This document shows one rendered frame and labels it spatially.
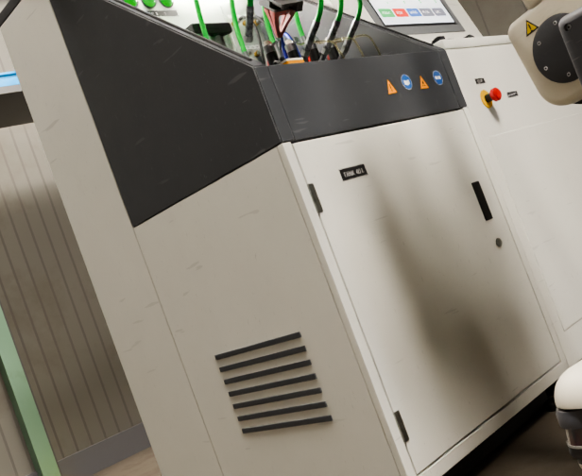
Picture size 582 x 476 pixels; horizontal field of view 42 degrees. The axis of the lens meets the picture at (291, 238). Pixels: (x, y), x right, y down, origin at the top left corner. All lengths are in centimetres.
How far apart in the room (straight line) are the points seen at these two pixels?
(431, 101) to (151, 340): 92
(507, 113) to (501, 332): 65
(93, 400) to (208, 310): 203
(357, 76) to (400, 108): 14
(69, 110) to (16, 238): 176
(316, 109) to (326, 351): 49
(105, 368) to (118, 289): 175
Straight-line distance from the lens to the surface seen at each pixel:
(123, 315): 203
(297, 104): 152
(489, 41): 225
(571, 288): 216
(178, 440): 202
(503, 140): 209
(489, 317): 180
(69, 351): 370
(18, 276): 369
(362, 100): 168
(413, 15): 251
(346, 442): 156
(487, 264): 185
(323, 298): 146
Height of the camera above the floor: 55
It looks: 2 degrees up
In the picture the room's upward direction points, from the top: 21 degrees counter-clockwise
